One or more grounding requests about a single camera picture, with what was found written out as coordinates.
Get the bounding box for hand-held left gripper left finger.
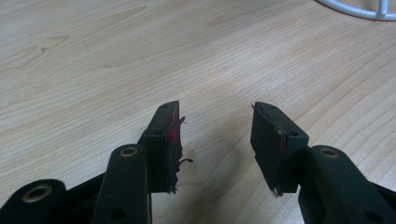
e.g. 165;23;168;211
137;100;194;195

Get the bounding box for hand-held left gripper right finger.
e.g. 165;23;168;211
249;101;310;198

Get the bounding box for white wire hat rack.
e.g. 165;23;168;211
315;0;396;22

